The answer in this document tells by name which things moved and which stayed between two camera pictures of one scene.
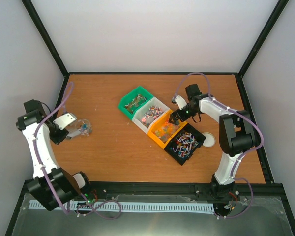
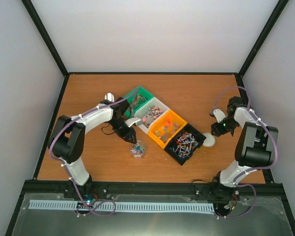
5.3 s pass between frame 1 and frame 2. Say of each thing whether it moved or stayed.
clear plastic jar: moved
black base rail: stayed
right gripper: moved
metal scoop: moved
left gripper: moved
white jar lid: stayed
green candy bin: stayed
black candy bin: stayed
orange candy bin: stayed
